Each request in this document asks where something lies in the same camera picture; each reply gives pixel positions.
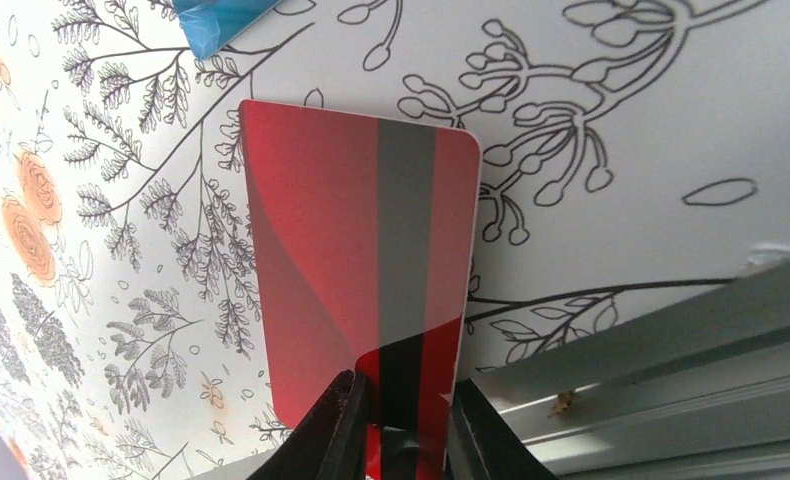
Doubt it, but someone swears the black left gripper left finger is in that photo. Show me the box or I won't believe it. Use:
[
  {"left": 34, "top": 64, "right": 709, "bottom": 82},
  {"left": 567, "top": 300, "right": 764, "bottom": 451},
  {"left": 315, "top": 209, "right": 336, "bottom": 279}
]
[{"left": 248, "top": 370, "right": 369, "bottom": 480}]

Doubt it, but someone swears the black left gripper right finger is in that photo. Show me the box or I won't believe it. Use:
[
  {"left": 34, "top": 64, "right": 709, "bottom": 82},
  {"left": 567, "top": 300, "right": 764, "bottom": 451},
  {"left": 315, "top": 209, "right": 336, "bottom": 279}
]
[{"left": 446, "top": 380, "right": 557, "bottom": 480}]

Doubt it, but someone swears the red card pile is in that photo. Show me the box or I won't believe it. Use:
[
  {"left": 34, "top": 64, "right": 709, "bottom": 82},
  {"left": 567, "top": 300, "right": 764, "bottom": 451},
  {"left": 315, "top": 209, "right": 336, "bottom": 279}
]
[{"left": 239, "top": 100, "right": 481, "bottom": 479}]

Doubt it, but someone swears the blue card with logo centre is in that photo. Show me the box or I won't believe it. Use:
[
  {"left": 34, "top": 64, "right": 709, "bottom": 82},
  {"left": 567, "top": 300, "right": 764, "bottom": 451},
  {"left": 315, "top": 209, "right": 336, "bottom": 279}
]
[{"left": 172, "top": 0, "right": 280, "bottom": 60}]

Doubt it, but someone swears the floral patterned table mat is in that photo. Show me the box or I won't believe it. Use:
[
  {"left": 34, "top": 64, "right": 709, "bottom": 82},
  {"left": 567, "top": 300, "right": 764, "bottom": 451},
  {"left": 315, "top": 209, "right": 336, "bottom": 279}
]
[{"left": 0, "top": 1, "right": 790, "bottom": 479}]

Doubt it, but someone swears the aluminium rail frame front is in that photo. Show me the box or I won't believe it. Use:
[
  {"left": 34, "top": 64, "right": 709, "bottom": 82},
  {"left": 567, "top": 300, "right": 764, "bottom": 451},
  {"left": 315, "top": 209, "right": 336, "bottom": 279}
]
[{"left": 189, "top": 251, "right": 790, "bottom": 480}]

